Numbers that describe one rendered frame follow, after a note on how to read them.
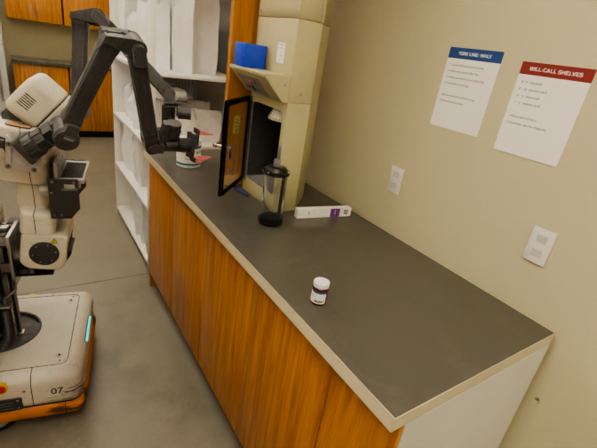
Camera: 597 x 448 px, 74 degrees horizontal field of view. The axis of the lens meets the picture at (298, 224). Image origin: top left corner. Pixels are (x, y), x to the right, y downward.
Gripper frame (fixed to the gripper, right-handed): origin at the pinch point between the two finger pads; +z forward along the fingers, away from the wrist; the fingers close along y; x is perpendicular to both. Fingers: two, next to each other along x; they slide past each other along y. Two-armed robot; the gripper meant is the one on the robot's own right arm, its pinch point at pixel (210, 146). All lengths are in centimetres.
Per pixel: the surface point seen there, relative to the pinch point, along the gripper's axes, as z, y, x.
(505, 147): 60, 24, -92
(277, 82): 14.3, 30.4, -22.5
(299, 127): 28.3, 14.2, -22.7
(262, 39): 20.6, 45.4, 2.9
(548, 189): 60, 15, -109
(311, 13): 24, 56, -23
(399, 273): 38, -25, -82
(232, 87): 15.2, 23.8, 14.7
